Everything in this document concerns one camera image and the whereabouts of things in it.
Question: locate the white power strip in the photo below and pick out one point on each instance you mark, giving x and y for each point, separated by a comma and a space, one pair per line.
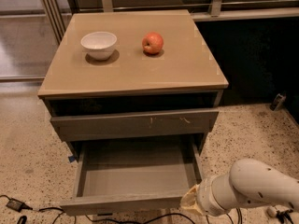
272, 211

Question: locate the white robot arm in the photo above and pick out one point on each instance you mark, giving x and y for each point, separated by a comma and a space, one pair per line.
248, 184

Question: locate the grey drawer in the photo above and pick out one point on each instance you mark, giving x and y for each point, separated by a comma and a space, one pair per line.
139, 124
133, 174

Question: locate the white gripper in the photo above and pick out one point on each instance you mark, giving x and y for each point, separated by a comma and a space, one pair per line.
206, 197

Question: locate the small device on floor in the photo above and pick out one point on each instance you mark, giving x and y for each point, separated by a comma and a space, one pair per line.
278, 102

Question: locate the grey top drawer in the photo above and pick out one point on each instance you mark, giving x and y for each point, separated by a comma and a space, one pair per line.
139, 124

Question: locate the blue tape piece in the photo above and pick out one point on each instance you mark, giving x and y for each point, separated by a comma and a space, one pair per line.
71, 158

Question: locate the black power adapter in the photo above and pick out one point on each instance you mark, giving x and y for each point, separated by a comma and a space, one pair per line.
17, 205

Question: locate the white ceramic bowl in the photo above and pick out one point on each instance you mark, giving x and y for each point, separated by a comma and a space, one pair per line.
99, 45

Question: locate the grey wooden drawer cabinet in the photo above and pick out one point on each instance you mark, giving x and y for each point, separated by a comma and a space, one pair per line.
183, 75

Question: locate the red apple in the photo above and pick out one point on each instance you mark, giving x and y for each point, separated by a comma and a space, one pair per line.
152, 43

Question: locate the metal railing frame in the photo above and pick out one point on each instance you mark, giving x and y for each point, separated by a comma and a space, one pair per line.
201, 10

